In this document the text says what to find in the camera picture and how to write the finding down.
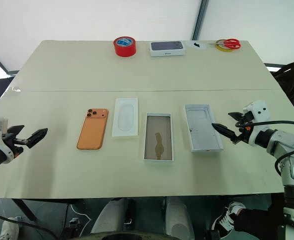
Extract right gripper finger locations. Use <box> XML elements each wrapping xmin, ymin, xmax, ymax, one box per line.
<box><xmin>227</xmin><ymin>111</ymin><xmax>248</xmax><ymax>122</ymax></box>
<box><xmin>210</xmin><ymin>122</ymin><xmax>238</xmax><ymax>141</ymax></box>

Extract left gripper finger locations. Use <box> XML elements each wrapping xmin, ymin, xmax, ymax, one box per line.
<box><xmin>23</xmin><ymin>127</ymin><xmax>49</xmax><ymax>149</ymax></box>
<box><xmin>6</xmin><ymin>124</ymin><xmax>26</xmax><ymax>138</ymax></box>

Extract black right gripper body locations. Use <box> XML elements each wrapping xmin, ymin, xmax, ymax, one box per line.
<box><xmin>233</xmin><ymin>111</ymin><xmax>254</xmax><ymax>146</ymax></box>

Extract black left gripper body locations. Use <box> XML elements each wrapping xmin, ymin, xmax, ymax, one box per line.
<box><xmin>1</xmin><ymin>133</ymin><xmax>28</xmax><ymax>158</ymax></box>

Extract white phone box base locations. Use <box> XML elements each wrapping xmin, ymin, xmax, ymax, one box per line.
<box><xmin>183</xmin><ymin>103</ymin><xmax>225</xmax><ymax>153</ymax></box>

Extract phone box tray with paper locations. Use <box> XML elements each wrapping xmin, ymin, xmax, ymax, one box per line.
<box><xmin>143</xmin><ymin>112</ymin><xmax>176</xmax><ymax>164</ymax></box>

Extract white phone box insert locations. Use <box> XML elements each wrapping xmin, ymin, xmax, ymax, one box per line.
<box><xmin>111</xmin><ymin>97</ymin><xmax>140</xmax><ymax>140</ymax></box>

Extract closed white phone box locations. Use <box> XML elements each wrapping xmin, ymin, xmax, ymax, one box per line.
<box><xmin>149</xmin><ymin>40</ymin><xmax>187</xmax><ymax>58</ymax></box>

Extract orange smartphone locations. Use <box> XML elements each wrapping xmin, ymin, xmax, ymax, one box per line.
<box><xmin>76</xmin><ymin>107</ymin><xmax>110</xmax><ymax>151</ymax></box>

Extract black table leg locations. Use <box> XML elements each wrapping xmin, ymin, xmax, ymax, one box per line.
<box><xmin>11</xmin><ymin>198</ymin><xmax>38</xmax><ymax>222</ymax></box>

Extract thin yellow tape roll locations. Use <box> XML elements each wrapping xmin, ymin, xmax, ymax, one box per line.
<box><xmin>215</xmin><ymin>38</ymin><xmax>235</xmax><ymax>52</ymax></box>

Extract white shoe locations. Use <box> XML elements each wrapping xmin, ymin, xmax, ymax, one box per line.
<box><xmin>0</xmin><ymin>216</ymin><xmax>21</xmax><ymax>240</ymax></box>

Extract black trouser leg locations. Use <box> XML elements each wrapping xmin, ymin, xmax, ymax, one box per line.
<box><xmin>233</xmin><ymin>206</ymin><xmax>286</xmax><ymax>236</ymax></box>

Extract black and white sneaker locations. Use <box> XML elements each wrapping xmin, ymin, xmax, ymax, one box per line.
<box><xmin>210</xmin><ymin>201</ymin><xmax>247</xmax><ymax>239</ymax></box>

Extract small black floor device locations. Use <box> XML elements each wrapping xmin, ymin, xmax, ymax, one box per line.
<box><xmin>66</xmin><ymin>217</ymin><xmax>81</xmax><ymax>236</ymax></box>

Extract white robot leg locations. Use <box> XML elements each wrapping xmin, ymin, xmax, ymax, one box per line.
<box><xmin>90</xmin><ymin>197</ymin><xmax>136</xmax><ymax>236</ymax></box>
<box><xmin>165</xmin><ymin>196</ymin><xmax>196</xmax><ymax>240</ymax></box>

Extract red tape roll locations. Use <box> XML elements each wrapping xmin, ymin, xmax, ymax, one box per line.
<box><xmin>112</xmin><ymin>36</ymin><xmax>138</xmax><ymax>58</ymax></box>

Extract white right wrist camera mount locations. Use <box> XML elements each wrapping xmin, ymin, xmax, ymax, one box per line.
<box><xmin>242</xmin><ymin>100</ymin><xmax>271</xmax><ymax>146</ymax></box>

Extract black bag with cables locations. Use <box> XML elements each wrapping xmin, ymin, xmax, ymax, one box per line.
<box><xmin>271</xmin><ymin>58</ymin><xmax>294</xmax><ymax>121</ymax></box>

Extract red handled scissors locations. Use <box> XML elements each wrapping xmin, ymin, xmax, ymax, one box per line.
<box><xmin>207</xmin><ymin>38</ymin><xmax>242</xmax><ymax>50</ymax></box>

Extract black floor cable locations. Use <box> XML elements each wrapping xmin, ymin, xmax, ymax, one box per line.
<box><xmin>0</xmin><ymin>207</ymin><xmax>61</xmax><ymax>240</ymax></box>

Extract grey metal frame pole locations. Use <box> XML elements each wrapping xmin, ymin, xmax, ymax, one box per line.
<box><xmin>192</xmin><ymin>0</ymin><xmax>211</xmax><ymax>41</ymax></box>

